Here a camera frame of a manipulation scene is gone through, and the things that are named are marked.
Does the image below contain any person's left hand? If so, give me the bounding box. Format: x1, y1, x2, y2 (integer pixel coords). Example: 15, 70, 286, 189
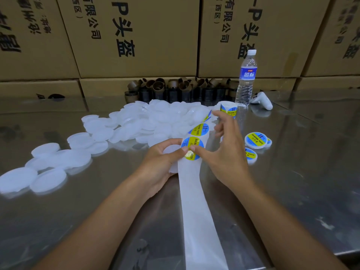
135, 138, 189, 197

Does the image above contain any person's right hand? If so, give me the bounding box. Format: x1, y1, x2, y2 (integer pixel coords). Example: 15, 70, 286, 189
190, 109, 257, 192

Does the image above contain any pile of white plastic lids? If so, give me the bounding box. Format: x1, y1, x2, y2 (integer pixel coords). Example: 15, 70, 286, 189
0, 99, 226, 197

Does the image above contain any sticker roll with backing strip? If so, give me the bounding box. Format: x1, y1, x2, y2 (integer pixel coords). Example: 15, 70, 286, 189
177, 101, 238, 270

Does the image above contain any person's left forearm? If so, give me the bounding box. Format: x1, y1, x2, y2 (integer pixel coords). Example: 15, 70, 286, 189
34, 174, 161, 270

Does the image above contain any person's right forearm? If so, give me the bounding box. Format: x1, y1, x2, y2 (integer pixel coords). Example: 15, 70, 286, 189
236, 174, 350, 270

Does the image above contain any white handheld controller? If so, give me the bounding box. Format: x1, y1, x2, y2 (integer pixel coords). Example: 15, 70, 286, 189
250, 91, 273, 111

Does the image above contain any clear plastic water bottle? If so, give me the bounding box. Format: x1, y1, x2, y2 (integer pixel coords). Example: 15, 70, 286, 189
235, 49, 258, 107

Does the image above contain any row of dark cardboard tubes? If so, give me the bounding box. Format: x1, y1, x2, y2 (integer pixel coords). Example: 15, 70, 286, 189
125, 77, 240, 105

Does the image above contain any stack of brown cardboard boxes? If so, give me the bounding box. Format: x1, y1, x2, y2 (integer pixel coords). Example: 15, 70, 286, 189
0, 0, 360, 98

